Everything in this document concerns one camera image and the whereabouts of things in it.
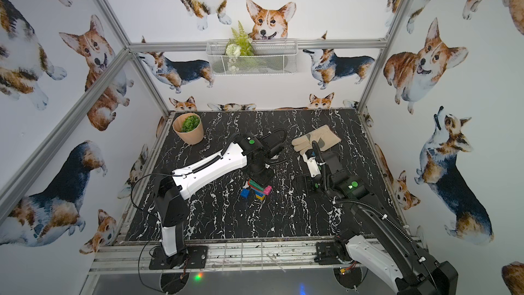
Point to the dark blue small lego brick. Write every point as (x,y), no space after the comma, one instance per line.
(245,193)

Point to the white wire wall basket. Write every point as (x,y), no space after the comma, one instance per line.
(260,57)

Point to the terracotta pot with green plant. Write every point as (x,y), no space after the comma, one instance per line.
(189,128)

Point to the green lego brick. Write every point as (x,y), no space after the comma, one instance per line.
(253,183)

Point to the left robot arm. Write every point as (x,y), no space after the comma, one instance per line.
(174,190)

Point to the red lego brick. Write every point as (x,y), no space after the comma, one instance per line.
(254,189)

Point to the cream canvas work glove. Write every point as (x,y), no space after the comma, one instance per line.
(324,137)

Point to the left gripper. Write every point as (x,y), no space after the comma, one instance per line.
(262,177)

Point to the pink small lego brick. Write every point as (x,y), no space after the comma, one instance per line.
(267,190)

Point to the green fern with white flower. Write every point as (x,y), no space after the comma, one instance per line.
(239,51)

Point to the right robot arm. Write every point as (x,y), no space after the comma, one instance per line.
(394,257)

